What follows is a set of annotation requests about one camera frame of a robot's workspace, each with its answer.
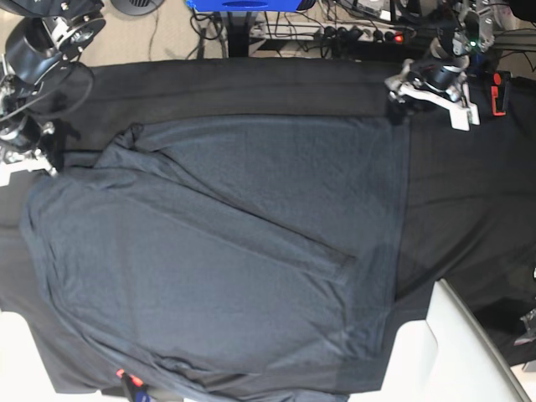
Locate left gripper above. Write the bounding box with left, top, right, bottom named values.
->
left=384, top=58, right=481, bottom=131

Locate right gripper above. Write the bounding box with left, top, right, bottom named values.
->
left=0, top=113, right=57, bottom=188

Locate dark grey T-shirt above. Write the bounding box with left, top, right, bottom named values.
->
left=20, top=116, right=410, bottom=401

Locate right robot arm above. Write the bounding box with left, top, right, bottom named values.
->
left=1, top=1, right=106, bottom=187

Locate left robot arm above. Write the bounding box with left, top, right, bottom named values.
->
left=384, top=1, right=495, bottom=131

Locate red black clamp right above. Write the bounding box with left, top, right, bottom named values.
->
left=490, top=71, right=512, bottom=117

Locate black table cloth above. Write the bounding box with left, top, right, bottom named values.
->
left=1, top=59, right=535, bottom=394

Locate white power strip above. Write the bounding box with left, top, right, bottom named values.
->
left=250, top=20, right=417, bottom=44

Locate black round chair base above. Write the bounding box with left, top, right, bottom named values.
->
left=111, top=0, right=164, bottom=17

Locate white chair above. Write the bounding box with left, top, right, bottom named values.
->
left=349, top=280, right=531, bottom=401

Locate blue box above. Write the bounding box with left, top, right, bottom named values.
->
left=186, top=0, right=301, bottom=13

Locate red blue clamp bottom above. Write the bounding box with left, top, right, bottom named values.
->
left=116, top=369, right=152, bottom=402

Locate black table leg post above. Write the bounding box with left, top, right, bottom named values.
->
left=219, top=12, right=258, bottom=58

